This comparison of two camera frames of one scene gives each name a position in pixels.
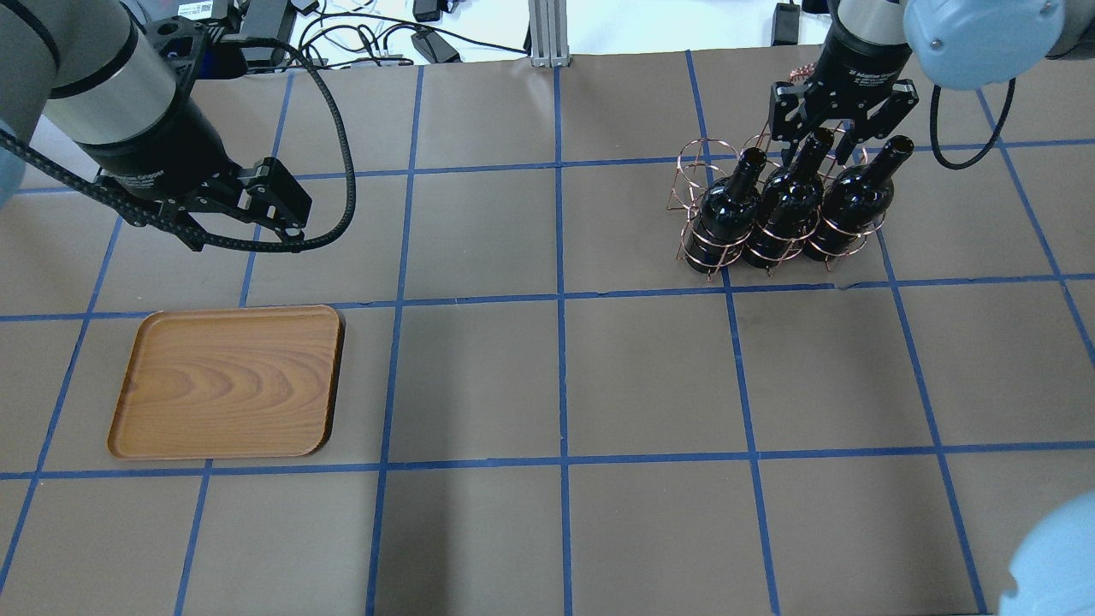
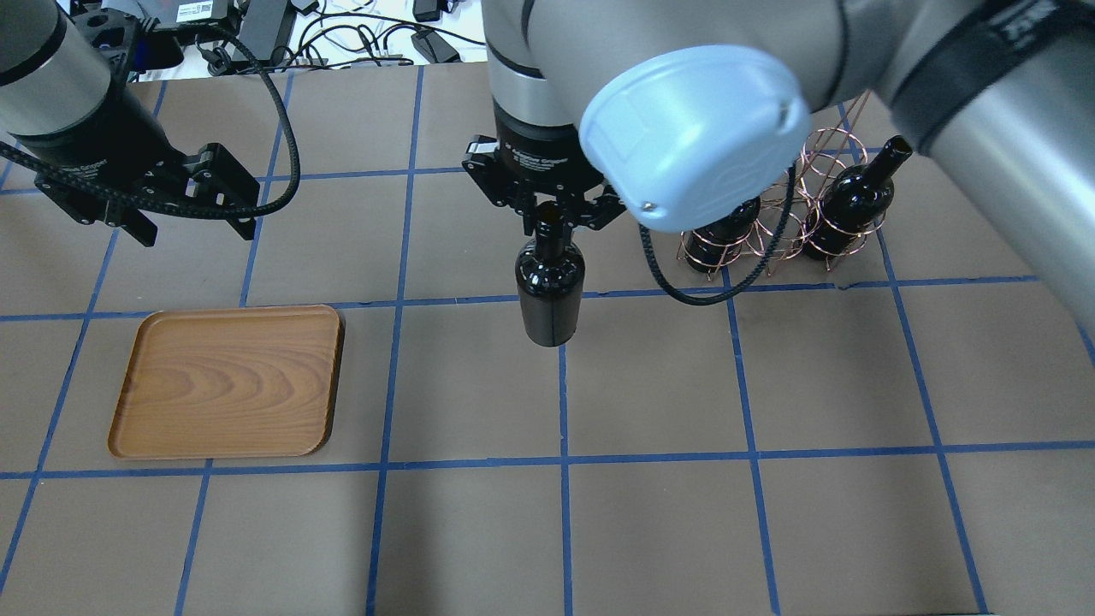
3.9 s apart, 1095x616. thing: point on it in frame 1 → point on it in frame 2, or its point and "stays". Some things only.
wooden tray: [241, 382] stays
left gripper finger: [285, 202] → [227, 181]
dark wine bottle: [790, 198] → [551, 275]
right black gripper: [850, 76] → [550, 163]
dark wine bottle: [855, 202] stays
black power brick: [434, 48] stays
